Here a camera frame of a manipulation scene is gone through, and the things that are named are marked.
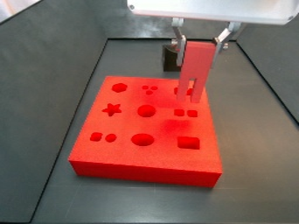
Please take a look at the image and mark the red double-square peg block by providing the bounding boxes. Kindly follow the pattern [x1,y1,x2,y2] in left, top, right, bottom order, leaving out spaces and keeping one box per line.
[177,41,217,103]

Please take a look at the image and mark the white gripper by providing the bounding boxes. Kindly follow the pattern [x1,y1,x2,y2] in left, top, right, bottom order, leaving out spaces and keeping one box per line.
[127,0,299,67]

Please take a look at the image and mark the black curved bracket stand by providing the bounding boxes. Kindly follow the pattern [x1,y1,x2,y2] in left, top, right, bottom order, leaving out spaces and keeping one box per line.
[163,45,182,72]

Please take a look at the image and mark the red shape-sorting board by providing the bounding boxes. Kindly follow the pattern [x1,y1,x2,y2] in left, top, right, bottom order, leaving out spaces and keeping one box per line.
[70,76,222,187]

